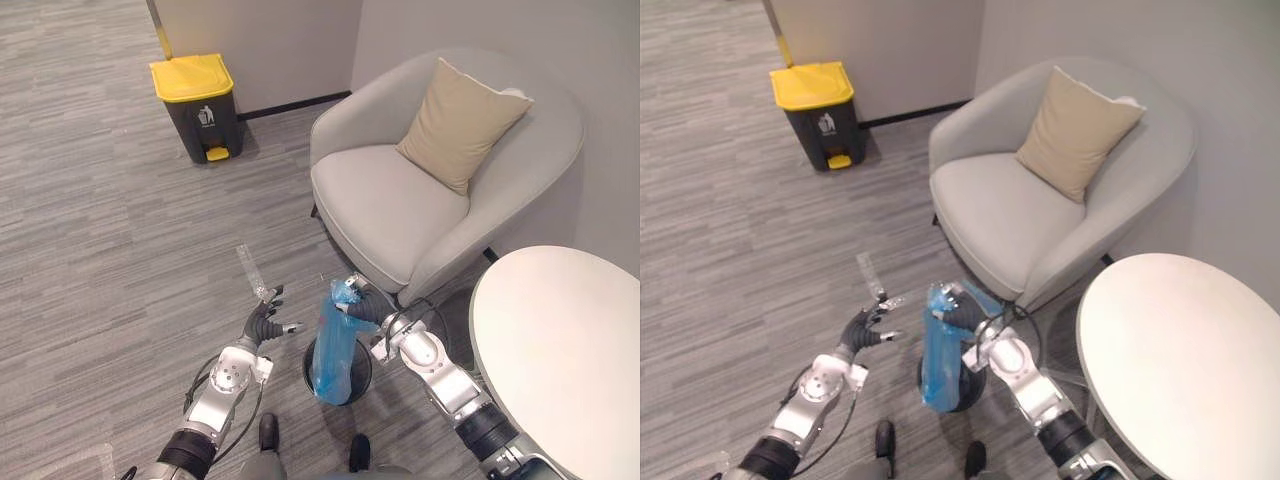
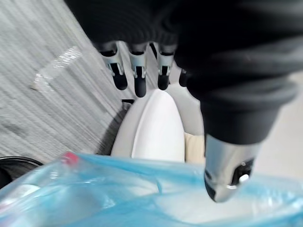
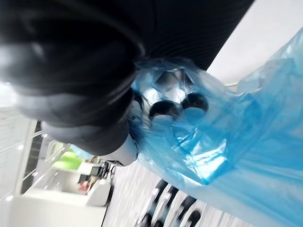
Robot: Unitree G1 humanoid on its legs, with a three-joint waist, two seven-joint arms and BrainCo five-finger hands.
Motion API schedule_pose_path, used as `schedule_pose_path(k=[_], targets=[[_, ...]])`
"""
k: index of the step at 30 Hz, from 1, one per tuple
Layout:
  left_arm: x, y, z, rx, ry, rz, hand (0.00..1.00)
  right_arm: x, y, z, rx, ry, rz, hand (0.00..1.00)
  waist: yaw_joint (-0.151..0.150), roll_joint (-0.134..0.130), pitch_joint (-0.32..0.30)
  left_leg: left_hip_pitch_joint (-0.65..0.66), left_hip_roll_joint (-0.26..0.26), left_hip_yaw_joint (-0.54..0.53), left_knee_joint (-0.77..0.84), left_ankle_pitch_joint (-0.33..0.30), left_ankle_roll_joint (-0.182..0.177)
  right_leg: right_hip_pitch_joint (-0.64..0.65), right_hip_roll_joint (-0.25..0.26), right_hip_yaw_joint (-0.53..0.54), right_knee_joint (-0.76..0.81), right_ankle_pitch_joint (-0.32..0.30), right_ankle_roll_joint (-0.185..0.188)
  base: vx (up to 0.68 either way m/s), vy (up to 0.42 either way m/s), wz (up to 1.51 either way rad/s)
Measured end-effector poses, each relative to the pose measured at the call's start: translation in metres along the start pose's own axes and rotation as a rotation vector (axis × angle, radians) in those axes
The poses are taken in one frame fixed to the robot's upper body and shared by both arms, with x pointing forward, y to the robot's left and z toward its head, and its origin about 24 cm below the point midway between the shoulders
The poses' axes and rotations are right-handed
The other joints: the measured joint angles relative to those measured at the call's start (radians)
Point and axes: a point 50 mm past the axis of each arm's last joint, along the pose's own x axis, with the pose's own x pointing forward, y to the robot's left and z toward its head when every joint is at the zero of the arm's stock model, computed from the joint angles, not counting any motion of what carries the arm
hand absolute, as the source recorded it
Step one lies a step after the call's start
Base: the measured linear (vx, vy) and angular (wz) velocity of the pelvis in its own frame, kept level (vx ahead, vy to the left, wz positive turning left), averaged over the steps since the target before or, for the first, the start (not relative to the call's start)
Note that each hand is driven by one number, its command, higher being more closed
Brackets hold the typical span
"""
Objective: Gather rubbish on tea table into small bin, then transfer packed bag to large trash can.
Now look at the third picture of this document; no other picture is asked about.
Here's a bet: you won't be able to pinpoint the right robot hand black cloth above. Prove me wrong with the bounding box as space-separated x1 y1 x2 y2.
0 0 256 166

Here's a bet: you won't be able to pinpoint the left robot hand silver fingers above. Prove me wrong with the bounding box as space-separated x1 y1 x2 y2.
138 178 203 227

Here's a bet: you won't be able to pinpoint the blue translucent plastic rubbish bag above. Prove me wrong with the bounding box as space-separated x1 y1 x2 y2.
129 28 303 227

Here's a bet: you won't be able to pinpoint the dark monitor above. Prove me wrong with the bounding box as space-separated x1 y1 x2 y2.
90 165 107 178

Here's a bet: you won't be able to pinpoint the green panel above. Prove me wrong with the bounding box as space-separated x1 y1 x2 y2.
52 149 84 169

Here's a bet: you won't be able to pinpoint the white counter desk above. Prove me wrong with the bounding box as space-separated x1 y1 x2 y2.
9 163 116 227

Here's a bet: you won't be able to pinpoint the white drawer cabinet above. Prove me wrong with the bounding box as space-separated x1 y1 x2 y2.
0 106 38 198

